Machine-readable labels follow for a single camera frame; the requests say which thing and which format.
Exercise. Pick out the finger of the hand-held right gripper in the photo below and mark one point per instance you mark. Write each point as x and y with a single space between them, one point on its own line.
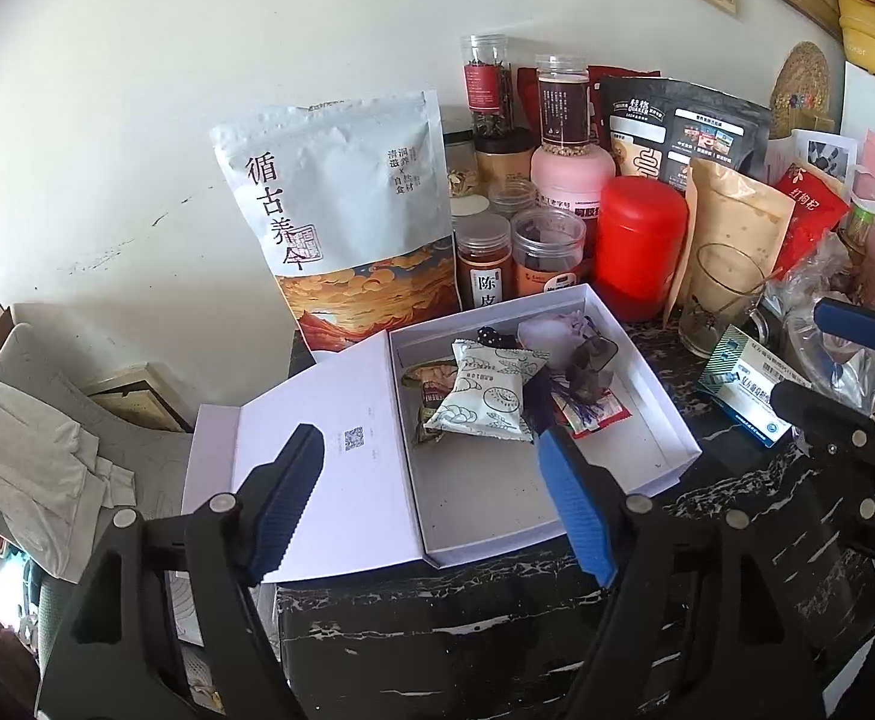
857 324
805 401

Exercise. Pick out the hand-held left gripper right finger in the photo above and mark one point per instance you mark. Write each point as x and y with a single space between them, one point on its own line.
576 510

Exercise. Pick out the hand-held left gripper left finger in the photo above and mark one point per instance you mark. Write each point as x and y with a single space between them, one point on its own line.
287 495

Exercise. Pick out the lavender gift box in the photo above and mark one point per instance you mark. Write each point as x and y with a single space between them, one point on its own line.
482 495

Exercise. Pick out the red white snack packet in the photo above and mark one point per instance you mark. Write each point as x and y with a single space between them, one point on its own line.
602 416

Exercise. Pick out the white leaf print packet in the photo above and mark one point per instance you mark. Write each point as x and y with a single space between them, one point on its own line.
482 397

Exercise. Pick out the lavender sachet purple tassel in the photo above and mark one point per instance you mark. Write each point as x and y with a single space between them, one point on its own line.
546 337

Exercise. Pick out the brown nut snack packet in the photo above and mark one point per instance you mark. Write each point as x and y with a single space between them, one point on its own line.
426 376

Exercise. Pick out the black polka dot scarf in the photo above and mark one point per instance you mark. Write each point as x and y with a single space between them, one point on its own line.
494 336

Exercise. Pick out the clear plastic bag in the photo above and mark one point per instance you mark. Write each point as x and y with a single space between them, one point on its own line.
827 375

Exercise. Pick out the white blue medicine box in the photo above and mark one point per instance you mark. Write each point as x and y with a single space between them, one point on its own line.
745 390

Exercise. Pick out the red plastic bag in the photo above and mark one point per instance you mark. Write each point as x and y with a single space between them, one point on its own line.
809 217

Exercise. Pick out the glass mug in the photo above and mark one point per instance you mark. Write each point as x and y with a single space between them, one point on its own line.
715 300

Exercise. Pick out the kraft paper pouch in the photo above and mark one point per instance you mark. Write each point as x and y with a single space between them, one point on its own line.
737 217

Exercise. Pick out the printed paper sheet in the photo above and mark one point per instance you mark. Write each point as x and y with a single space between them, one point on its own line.
820 154

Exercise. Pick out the red canister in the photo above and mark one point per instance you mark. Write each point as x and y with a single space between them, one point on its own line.
640 247

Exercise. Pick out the woven straw hat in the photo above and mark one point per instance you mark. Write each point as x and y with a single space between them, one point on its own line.
801 82

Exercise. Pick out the black foil pouch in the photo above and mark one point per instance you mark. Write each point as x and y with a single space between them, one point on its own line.
692 127

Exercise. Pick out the wide clear plastic jar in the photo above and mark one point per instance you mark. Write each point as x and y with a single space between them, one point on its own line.
550 247

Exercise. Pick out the small jar brown powder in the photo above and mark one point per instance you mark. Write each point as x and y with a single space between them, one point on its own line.
484 262

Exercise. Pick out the beige cloth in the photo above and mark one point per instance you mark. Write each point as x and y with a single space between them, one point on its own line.
25 465

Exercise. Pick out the grey armchair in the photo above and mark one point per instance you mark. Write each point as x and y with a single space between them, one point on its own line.
32 352

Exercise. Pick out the large white pouch orange artwork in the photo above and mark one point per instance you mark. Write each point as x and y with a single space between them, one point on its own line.
332 202

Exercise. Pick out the small empty clear jar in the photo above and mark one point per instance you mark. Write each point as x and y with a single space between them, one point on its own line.
512 199

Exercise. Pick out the pink canister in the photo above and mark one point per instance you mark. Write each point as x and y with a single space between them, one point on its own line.
572 180

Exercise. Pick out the orange jar black lid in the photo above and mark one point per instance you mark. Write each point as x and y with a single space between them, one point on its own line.
505 161

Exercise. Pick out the tall jar maroon label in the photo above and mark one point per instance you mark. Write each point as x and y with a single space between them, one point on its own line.
563 105

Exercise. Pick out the tall jar red label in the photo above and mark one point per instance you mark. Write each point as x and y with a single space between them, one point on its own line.
486 82

